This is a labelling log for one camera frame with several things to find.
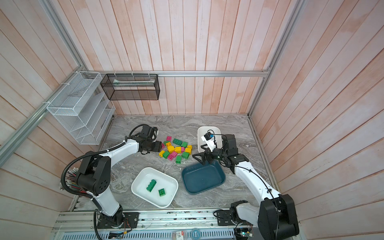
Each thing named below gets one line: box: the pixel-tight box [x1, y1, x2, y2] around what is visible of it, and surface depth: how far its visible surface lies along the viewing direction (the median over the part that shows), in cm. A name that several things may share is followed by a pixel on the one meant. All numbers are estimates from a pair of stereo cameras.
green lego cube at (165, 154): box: [162, 151, 170, 159], surface depth 97 cm
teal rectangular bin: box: [181, 160, 226, 195], surface depth 90 cm
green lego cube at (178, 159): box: [175, 155, 182, 164], surface depth 97 cm
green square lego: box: [158, 188, 166, 197], surface depth 81 cm
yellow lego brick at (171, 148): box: [167, 145, 175, 153], surface depth 100 cm
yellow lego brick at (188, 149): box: [184, 145, 193, 155], surface depth 101 cm
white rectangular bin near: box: [131, 167, 179, 209], surface depth 84 cm
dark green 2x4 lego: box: [172, 138, 183, 146], surface depth 105 cm
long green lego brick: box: [146, 179, 157, 193], surface depth 84 cm
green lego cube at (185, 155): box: [182, 151, 190, 160], surface depth 97 cm
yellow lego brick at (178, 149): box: [174, 146, 182, 154], surface depth 100 cm
